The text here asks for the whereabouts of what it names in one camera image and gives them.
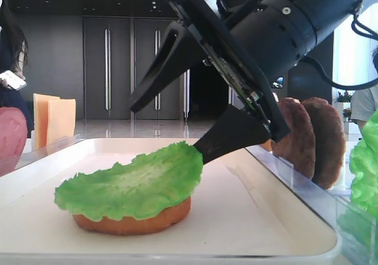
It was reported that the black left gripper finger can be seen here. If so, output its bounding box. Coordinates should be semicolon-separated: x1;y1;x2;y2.
130;21;201;113

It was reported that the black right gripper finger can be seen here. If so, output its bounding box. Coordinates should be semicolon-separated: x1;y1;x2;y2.
194;105;271;164

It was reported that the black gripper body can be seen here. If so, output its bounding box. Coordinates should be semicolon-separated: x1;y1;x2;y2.
166;0;290;142

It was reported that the green lettuce leaf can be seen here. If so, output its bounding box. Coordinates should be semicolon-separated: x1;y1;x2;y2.
54;141;203;222
350;112;377;217

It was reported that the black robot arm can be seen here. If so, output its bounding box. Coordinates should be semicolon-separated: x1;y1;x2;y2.
130;0;377;163

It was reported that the front brown meat patty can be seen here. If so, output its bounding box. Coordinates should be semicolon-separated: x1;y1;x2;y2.
271;97;315;179

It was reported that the brown meat patty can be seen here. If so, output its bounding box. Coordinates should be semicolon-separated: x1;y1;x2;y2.
302;97;346;189
271;97;315;179

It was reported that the rear brown meat patty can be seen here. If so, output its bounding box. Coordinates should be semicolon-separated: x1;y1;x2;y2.
302;97;346;189

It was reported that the front orange cheese slice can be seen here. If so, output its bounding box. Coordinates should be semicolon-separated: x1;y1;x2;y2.
46;99;76;145

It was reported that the orange cheese slice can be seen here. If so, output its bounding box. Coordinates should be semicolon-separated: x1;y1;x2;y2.
46;99;76;145
33;93;60;149

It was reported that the rear orange cheese slice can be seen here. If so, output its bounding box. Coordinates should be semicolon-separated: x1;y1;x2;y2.
33;93;60;149

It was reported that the bottom bun bread slice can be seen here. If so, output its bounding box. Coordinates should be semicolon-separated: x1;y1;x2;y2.
73;197;191;235

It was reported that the pink tomato slice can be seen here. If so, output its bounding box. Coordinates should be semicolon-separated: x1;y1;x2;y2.
1;107;28;176

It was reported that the top bun with sesame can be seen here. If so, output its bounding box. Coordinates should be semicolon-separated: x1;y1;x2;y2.
260;92;279;152

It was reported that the white rectangular tray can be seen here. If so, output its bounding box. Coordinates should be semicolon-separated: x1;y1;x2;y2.
1;138;342;264

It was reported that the person in grey shirt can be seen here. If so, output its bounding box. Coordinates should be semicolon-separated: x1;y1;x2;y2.
350;37;378;139

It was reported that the clear acrylic right food rack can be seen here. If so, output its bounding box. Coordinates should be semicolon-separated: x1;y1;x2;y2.
246;146;377;264

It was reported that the clear acrylic food rack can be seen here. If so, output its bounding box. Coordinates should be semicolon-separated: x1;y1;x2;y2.
246;146;377;264
1;135;82;176

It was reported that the woman in dark dress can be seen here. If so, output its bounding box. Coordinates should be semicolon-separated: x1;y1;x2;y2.
1;0;34;135

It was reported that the white smartphone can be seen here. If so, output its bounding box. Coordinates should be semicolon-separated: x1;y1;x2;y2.
1;70;27;90

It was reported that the clear acrylic left food rack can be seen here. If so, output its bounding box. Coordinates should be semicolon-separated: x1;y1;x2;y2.
1;135;82;176

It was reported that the wall display screen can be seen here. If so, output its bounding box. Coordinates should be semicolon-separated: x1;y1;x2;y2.
272;77;284;89

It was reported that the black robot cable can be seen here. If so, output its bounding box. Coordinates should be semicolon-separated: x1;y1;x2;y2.
304;5;378;90

